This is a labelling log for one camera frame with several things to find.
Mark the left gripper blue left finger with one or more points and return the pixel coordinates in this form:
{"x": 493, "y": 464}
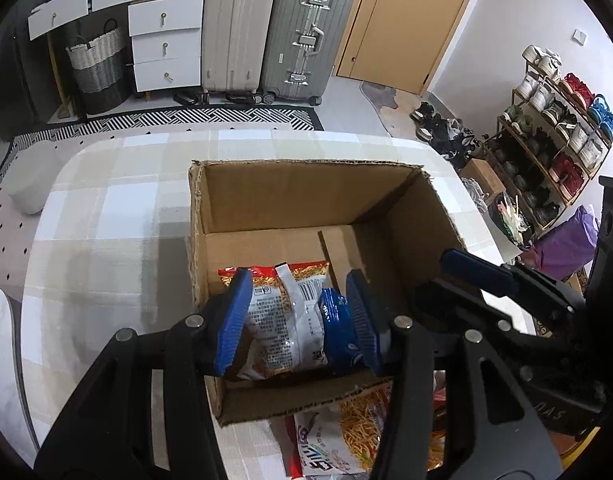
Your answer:
{"x": 224, "y": 317}

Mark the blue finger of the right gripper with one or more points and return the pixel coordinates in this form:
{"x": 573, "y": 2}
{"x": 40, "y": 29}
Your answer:
{"x": 470, "y": 269}

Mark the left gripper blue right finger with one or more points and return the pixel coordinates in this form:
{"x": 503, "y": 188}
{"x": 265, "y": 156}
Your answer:
{"x": 371, "y": 322}

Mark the white red noodle snack bag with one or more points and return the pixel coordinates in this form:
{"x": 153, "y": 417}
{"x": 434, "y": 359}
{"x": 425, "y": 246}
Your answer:
{"x": 284, "y": 326}

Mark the white orange stick snack bag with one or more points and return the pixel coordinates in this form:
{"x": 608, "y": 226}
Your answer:
{"x": 339, "y": 440}

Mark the blue oreo cookie pack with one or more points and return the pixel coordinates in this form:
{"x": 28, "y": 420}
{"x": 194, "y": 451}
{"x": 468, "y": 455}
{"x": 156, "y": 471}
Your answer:
{"x": 340, "y": 340}

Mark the purple bag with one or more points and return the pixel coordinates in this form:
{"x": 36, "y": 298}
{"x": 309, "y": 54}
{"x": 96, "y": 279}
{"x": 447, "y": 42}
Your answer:
{"x": 567, "y": 248}

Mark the SF cardboard box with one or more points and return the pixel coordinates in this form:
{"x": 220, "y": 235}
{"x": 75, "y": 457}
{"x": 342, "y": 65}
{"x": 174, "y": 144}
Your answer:
{"x": 300, "y": 228}

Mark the wooden shoe rack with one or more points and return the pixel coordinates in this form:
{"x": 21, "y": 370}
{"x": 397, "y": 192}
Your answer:
{"x": 550, "y": 141}

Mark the grey round stool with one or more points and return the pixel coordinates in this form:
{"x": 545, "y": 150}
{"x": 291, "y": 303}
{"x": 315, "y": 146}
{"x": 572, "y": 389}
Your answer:
{"x": 30, "y": 177}

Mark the woven laundry basket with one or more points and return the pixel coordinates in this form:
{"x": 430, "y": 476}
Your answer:
{"x": 99, "y": 68}

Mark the wooden door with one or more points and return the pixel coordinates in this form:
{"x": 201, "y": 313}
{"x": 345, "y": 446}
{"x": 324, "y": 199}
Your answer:
{"x": 398, "y": 43}

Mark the silver suitcase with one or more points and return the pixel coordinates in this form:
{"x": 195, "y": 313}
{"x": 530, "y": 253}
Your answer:
{"x": 302, "y": 43}

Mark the white drawer desk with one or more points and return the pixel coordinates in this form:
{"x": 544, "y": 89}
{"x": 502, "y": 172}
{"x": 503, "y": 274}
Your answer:
{"x": 164, "y": 36}

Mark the beige suitcase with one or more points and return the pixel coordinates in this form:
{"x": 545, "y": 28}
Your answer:
{"x": 232, "y": 47}

